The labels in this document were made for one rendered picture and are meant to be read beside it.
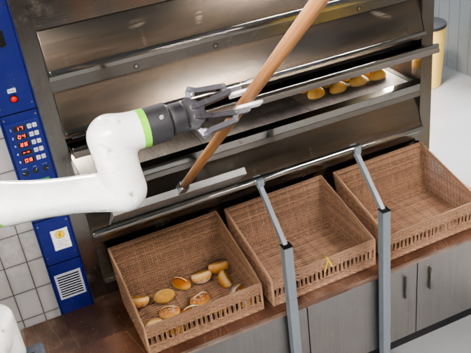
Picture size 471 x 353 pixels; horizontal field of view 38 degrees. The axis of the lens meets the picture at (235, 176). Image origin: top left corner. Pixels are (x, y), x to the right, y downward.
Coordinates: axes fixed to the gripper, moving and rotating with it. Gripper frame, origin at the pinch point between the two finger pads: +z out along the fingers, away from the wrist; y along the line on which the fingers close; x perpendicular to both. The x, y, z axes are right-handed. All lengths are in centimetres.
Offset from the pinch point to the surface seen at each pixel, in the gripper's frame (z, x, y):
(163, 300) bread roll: -9, -162, 36
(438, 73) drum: 324, -355, -71
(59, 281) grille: -50, -169, 12
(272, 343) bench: 29, -151, 72
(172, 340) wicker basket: -15, -144, 54
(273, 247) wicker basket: 53, -172, 31
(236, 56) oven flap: 50, -118, -52
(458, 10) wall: 362, -342, -120
